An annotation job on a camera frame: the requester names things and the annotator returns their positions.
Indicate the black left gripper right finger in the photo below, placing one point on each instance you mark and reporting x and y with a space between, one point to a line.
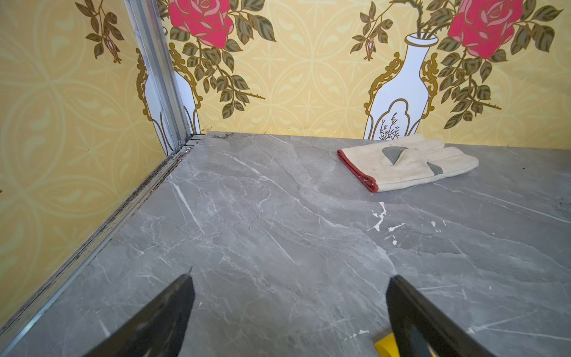
420 328

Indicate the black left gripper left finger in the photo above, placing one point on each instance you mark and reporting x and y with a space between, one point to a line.
156 330

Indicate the aluminium frame post left rear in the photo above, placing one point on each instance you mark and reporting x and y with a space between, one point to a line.
162 94

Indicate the yellow curved lego brick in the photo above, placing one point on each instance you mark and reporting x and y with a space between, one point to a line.
387 347

